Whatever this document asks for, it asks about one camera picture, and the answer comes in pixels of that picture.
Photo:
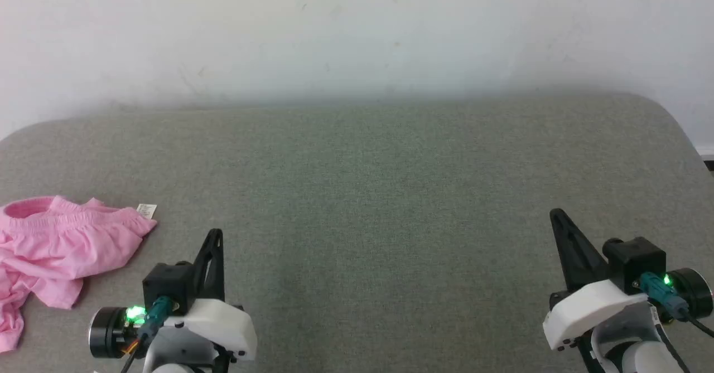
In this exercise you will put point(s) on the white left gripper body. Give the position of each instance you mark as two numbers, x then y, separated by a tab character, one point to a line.
223	323

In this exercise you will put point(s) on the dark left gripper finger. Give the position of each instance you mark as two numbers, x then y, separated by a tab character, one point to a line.
217	272

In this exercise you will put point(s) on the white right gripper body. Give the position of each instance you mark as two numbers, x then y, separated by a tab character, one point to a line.
585	309

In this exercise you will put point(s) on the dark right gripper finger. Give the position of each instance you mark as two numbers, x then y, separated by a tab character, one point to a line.
577	261

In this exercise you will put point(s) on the pink garment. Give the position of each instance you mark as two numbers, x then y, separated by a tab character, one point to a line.
67	245

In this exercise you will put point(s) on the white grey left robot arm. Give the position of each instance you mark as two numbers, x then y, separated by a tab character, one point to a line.
178	353

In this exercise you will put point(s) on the black round right wrist motor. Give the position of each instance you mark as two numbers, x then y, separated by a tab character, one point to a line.
694	295

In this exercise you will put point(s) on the black round wrist motor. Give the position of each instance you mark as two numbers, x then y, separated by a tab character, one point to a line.
694	295
106	333

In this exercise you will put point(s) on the black round left wrist motor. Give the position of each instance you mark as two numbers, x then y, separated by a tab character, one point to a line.
106	333

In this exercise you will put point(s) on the grey fabric sofa cushion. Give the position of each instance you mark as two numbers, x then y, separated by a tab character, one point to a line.
357	222

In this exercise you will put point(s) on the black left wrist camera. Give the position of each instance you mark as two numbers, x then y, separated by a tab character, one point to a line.
167	284

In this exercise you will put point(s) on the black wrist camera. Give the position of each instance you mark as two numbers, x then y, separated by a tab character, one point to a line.
633	261
167	284

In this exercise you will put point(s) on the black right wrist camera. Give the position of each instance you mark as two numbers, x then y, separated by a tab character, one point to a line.
633	261

